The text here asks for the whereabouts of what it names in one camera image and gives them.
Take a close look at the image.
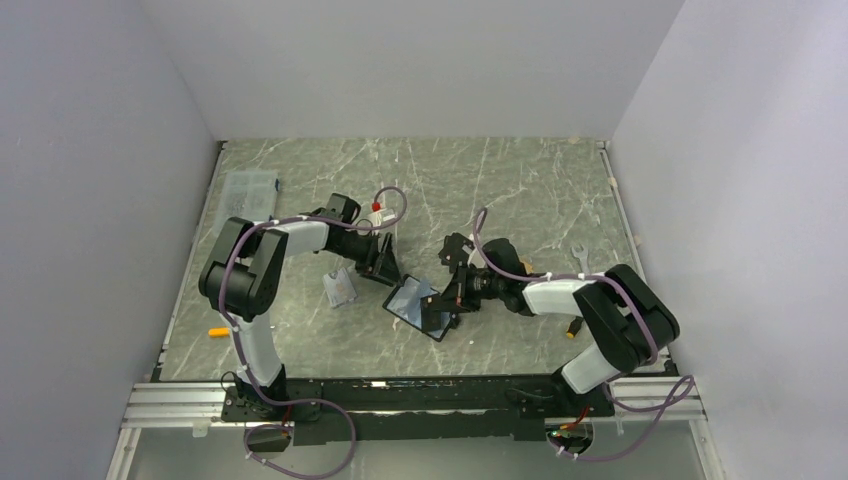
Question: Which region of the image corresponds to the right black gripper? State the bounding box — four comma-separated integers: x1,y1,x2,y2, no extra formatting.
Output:
431,261,505,313

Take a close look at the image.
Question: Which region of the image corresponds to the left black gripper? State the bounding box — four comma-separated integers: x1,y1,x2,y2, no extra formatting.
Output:
331,231,405,287

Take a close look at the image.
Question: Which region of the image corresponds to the black credit card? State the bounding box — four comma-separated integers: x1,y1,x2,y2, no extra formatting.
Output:
420,295,458,334

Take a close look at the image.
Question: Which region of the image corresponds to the black leather card holder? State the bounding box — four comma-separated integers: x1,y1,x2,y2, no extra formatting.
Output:
382,274,460,342

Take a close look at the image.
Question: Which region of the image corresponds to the black card sleeve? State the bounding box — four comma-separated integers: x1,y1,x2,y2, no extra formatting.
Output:
438,232,474,272

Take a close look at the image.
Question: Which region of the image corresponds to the clear plastic screw box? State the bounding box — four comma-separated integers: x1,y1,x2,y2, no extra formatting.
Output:
213,170,280,232

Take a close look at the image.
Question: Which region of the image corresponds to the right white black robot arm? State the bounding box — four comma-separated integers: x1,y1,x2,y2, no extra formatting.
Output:
411,233,680,415

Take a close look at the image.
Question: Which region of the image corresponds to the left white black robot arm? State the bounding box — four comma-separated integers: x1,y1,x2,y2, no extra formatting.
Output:
198,193,408,420

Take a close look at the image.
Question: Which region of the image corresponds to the silver credit card stack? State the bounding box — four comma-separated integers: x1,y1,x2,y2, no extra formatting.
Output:
322,268,358,308

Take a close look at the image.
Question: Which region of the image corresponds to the yellow tipped black tool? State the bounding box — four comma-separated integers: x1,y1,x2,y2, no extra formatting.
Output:
566,317,584,339

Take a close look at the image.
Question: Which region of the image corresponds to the silver wrench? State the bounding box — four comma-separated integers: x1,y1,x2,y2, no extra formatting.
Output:
571,245,592,275

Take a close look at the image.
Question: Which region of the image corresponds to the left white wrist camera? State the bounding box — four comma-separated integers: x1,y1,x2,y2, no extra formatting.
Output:
367,202,397,227

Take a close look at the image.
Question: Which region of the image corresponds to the aluminium frame rail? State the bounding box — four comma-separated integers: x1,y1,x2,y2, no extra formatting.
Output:
122,377,708,436

